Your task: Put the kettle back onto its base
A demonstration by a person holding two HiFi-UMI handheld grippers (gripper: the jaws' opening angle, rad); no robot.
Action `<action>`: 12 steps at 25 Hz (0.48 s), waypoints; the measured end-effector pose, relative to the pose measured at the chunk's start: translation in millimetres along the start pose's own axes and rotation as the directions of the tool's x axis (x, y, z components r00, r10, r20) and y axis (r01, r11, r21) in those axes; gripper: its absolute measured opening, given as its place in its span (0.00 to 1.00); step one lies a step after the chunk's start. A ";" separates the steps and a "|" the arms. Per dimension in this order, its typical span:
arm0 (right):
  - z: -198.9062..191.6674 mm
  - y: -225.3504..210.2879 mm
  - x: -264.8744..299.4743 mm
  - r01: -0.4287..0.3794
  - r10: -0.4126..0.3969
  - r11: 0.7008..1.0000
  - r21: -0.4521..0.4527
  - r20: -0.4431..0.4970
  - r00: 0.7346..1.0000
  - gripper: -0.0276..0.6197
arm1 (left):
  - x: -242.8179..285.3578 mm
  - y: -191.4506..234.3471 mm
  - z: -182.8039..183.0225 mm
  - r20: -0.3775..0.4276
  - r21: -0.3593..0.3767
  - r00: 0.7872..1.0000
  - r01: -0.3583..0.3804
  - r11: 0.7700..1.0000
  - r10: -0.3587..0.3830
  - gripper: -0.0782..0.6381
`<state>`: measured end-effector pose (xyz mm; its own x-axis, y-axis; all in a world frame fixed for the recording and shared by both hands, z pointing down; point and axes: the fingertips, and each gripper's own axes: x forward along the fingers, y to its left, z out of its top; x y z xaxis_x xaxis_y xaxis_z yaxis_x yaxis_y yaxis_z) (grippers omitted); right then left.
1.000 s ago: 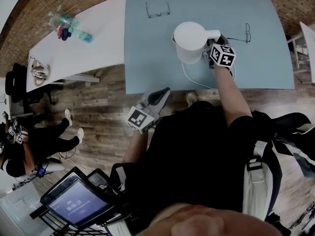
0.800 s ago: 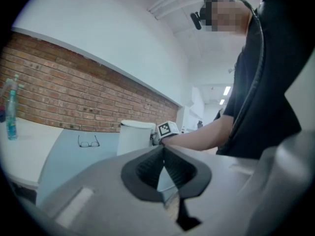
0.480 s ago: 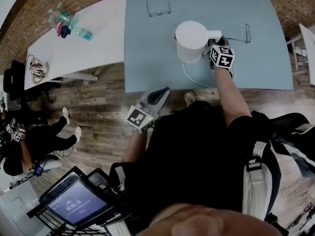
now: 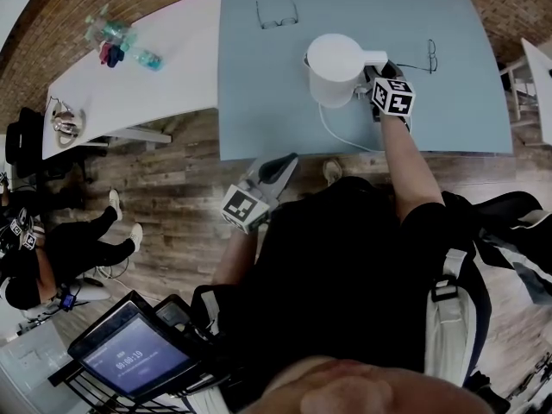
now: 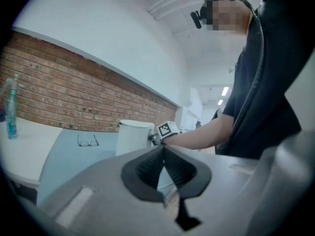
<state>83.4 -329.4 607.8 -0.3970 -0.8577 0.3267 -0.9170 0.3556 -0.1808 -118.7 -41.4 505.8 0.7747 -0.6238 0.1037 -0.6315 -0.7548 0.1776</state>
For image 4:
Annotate black monitor mount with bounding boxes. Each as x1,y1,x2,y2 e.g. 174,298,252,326
153,285,234,398

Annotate person's beige shoe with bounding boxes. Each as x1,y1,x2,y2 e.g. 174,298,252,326
322,158,344,188

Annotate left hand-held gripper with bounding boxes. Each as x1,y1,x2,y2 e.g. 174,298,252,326
221,152,300,235

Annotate person's left forearm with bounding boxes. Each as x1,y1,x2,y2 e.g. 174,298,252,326
213,226,264,286

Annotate grey shoulder strap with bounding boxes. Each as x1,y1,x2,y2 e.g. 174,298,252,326
185,386,234,414
424,248,492,387

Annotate clear green plastic bottle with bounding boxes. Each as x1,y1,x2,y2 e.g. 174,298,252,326
84,4,139,55

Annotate person's head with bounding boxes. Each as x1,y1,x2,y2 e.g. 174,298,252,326
235,354,497,414

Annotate black and white jacket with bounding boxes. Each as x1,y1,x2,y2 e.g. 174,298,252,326
472,209,552,305

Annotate white electric kettle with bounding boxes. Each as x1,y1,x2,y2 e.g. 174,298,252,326
302,33,388,110

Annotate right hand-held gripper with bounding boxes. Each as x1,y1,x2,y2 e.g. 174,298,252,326
363,60,417,123

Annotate person's torso in black shirt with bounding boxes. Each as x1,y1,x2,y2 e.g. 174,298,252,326
215,175,475,374

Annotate white office chair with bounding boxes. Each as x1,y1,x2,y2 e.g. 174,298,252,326
19,269,111,331

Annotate black framed eyeglasses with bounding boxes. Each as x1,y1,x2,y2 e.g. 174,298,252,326
395,39,439,76
254,0,300,31

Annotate pink and navy cloth bundle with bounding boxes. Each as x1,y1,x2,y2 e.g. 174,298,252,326
97,41,126,69

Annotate black wire rack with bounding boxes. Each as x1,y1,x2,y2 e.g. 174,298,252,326
47,358,195,414

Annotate black office chair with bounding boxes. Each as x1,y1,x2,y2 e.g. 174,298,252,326
442,190,545,243
4,106,109,210

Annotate silver metal teapot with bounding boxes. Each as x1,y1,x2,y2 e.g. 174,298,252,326
47,97,87,148

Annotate clear bottle with blue liquid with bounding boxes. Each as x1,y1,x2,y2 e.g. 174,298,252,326
131,48,164,72

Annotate person's right forearm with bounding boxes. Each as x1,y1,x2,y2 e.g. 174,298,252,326
378,112,448,226

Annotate white power cable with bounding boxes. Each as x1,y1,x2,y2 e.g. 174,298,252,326
317,85,413,154

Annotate white table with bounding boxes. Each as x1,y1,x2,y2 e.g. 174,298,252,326
41,0,223,161
519,36,552,146

